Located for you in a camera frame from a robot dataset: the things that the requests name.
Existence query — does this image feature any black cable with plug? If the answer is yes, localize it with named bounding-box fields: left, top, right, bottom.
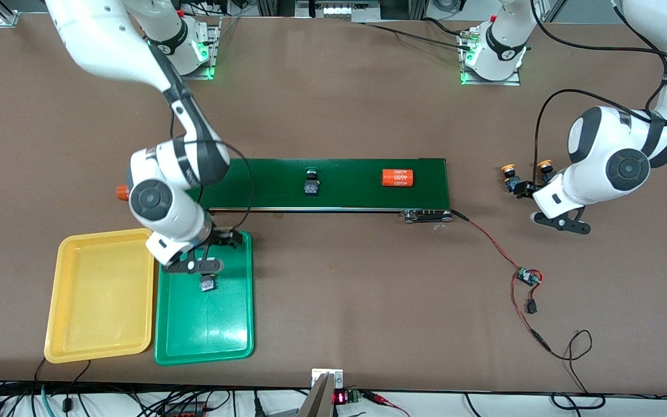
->
left=34, top=358, right=92, bottom=417

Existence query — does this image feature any black cable to arm base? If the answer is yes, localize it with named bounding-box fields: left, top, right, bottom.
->
left=350, top=16, right=473, bottom=53

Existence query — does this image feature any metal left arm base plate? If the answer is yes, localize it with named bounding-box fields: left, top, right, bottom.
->
left=459, top=26, right=523, bottom=87

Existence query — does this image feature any aluminium frame rack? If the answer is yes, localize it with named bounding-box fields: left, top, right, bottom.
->
left=255, top=0, right=427, bottom=23

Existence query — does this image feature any thin black looped cable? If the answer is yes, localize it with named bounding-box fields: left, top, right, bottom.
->
left=548, top=330, right=606, bottom=409

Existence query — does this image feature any green conveyor belt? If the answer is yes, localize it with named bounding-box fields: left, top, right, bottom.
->
left=195, top=156, right=454, bottom=224

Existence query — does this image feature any red clip lead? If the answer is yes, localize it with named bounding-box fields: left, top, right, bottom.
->
left=362, top=391, right=411, bottom=417

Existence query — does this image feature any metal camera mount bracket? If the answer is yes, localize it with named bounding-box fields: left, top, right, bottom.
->
left=296, top=368, right=345, bottom=417

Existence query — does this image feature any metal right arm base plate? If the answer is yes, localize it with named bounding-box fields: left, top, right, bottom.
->
left=183, top=16, right=223, bottom=81

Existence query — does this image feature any green plastic tray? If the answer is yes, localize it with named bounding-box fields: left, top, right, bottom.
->
left=153, top=231, right=254, bottom=367

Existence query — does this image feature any red black electrical box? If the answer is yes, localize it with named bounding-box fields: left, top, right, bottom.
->
left=160, top=401, right=210, bottom=417

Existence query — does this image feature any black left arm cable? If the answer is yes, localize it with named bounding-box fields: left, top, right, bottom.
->
left=530, top=0, right=667, bottom=186

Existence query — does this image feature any teal cable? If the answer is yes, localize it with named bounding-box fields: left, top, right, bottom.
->
left=40, top=383, right=57, bottom=417

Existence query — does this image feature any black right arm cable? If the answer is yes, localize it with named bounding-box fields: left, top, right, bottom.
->
left=168, top=87, right=255, bottom=232

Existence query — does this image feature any yellow plastic tray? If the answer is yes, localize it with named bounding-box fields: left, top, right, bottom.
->
left=43, top=228, right=156, bottom=364

